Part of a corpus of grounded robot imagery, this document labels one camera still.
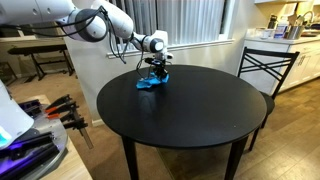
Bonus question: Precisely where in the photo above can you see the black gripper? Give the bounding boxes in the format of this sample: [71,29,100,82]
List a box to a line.
[151,59,168,80]

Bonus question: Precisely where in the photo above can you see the blue cloth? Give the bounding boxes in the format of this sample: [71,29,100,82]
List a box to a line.
[135,72,170,90]

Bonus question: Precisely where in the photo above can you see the white window sill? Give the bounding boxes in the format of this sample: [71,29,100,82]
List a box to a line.
[106,38,235,60]

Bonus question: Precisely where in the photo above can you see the white vertical window blinds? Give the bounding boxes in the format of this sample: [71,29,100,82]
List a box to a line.
[106,0,228,48]

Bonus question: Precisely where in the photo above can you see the black table leg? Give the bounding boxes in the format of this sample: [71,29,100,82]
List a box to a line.
[223,134,249,180]
[120,134,140,180]

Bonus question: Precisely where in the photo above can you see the black metal chair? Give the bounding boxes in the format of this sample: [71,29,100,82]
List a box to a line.
[237,46,301,153]

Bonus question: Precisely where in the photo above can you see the dark drink bottle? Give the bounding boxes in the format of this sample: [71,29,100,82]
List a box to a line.
[267,13,279,30]

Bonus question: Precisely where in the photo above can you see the black keyboard on stand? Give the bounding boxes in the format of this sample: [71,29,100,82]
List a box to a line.
[7,43,76,82]

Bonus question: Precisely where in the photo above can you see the white blue plastic container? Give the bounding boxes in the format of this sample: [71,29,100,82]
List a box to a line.
[273,21,288,39]

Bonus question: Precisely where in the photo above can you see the white kitchen counter cabinet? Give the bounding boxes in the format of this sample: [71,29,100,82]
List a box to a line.
[244,34,320,94]

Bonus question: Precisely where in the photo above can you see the shiny metal container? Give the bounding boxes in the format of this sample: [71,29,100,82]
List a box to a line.
[286,24,304,40]

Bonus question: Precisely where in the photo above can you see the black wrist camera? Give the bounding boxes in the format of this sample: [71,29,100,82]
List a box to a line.
[144,57,158,66]

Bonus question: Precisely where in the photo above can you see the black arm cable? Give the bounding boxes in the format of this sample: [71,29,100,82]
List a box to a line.
[0,6,148,79]

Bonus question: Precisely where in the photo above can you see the grey metal base plate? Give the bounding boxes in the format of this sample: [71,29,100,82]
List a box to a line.
[0,99,69,180]

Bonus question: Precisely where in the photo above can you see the orange handled clamps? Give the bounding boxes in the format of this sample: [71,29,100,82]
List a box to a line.
[19,94,94,180]

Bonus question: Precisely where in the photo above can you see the long black rail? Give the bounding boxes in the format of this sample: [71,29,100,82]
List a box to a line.
[0,131,61,178]

